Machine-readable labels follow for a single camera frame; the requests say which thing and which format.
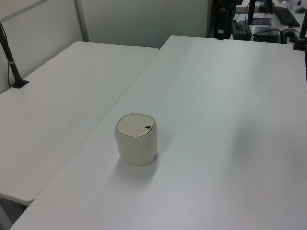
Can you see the beige trash bin lid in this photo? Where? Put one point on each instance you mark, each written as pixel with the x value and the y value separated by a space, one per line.
pixel 132 125

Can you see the beige plastic trash bin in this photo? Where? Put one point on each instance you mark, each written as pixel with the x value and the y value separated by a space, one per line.
pixel 136 151

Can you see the white side table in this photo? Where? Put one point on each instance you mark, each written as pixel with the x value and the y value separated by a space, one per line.
pixel 60 95

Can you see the black device box green connector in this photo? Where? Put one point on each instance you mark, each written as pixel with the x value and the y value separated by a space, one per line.
pixel 241 30

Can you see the black flat electronics box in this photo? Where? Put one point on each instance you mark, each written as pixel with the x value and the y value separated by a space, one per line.
pixel 267 33

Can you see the black flat desk pad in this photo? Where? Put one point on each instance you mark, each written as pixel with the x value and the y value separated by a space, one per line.
pixel 261 21

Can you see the black monitor stand pole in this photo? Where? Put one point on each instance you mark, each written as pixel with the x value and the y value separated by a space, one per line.
pixel 252 12

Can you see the black computer keyboard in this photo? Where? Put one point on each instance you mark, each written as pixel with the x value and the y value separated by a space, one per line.
pixel 286 15

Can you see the black computer mouse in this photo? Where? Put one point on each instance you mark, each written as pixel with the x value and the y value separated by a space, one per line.
pixel 300 10

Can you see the aluminium partition frame post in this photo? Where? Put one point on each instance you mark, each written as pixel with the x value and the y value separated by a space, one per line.
pixel 82 20

